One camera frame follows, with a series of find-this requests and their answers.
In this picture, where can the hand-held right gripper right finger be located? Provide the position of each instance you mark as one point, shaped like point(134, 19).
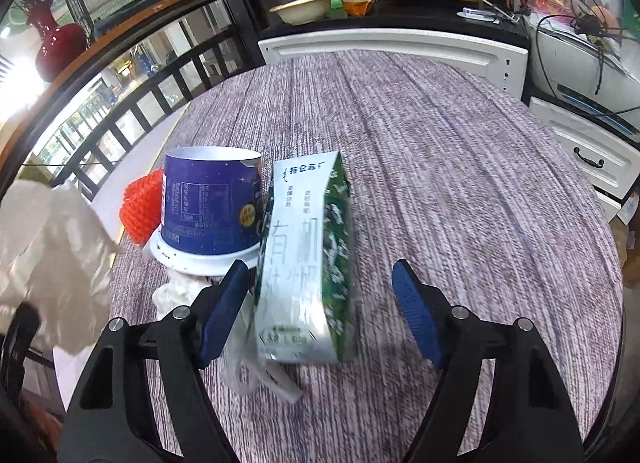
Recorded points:
point(415, 313)

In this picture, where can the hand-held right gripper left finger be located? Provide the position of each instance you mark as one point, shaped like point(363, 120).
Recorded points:
point(225, 313)

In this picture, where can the green white milk carton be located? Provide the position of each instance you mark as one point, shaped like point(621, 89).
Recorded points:
point(300, 268)

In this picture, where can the white plastic bag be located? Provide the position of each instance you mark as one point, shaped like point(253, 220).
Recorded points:
point(50, 253)

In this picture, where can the crumpled white tissue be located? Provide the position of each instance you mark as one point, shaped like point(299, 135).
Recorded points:
point(175, 293)

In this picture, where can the clear plastic wrapper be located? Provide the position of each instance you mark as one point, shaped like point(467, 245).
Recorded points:
point(240, 370)

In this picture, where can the dark blue paper cup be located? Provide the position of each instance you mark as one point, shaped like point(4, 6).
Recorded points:
point(210, 208)

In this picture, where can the orange foam net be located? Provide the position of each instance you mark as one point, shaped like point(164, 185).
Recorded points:
point(140, 208)

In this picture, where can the purple striped tablecloth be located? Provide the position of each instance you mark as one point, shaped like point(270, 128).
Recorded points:
point(450, 168)

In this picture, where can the white drawer unit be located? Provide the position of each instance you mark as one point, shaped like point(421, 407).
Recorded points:
point(600, 153)

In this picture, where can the black railing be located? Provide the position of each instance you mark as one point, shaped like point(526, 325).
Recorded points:
point(225, 50)

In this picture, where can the white printer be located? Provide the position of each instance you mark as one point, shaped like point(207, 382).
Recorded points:
point(565, 63)

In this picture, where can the red vase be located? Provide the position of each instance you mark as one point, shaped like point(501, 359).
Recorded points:
point(60, 50)

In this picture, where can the small orange cup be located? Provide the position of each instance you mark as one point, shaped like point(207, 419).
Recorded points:
point(357, 7)

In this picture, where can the cream bowl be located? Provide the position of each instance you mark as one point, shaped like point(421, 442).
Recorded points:
point(300, 10)

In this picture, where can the wooden counter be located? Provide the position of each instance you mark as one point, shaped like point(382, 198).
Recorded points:
point(150, 8)

